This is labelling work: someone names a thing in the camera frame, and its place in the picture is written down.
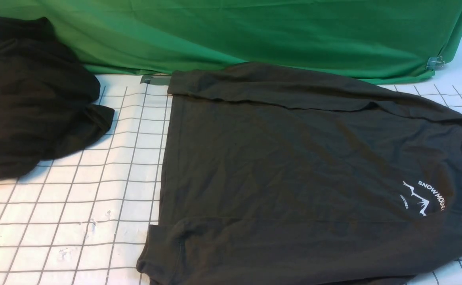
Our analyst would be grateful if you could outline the gray long-sleeve top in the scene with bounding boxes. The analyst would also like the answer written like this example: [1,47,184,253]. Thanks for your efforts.
[136,63,462,285]

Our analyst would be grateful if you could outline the green backdrop cloth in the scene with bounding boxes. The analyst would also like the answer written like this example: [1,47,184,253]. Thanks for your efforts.
[0,0,462,85]

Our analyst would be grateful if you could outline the black crumpled garment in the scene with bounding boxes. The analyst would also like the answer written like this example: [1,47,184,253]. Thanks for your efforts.
[0,17,115,180]

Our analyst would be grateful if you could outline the silver binder clip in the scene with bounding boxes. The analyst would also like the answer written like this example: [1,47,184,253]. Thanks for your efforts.
[425,56,445,70]

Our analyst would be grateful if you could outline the gray metal table bracket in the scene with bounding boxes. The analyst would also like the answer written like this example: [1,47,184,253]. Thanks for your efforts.
[140,74,171,86]

